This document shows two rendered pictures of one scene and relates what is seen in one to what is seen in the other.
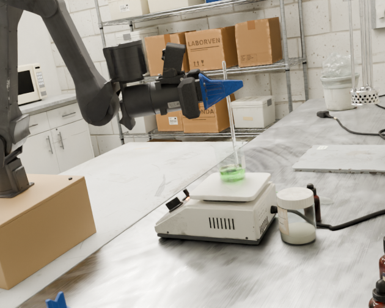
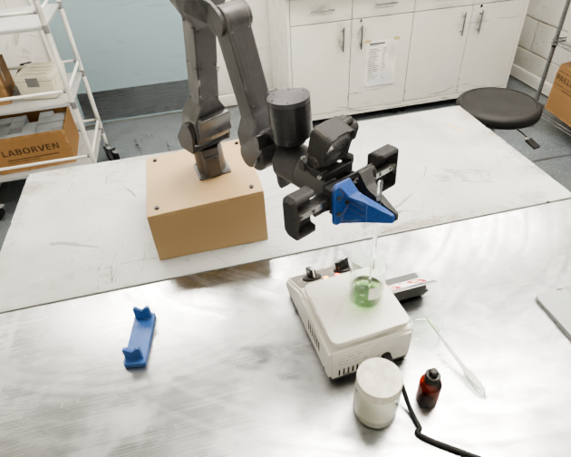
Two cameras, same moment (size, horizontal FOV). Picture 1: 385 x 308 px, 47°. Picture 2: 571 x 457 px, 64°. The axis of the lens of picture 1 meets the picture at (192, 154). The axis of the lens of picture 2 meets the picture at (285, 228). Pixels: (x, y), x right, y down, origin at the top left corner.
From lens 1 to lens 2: 0.55 m
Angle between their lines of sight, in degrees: 48
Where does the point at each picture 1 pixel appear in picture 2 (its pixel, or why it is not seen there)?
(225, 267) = (275, 381)
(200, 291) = (227, 388)
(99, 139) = (540, 27)
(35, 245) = (191, 237)
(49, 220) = (210, 221)
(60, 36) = (228, 61)
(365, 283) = not seen: outside the picture
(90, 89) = (247, 131)
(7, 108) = (199, 105)
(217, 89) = (359, 209)
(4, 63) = (194, 63)
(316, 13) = not seen: outside the picture
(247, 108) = not seen: outside the picture
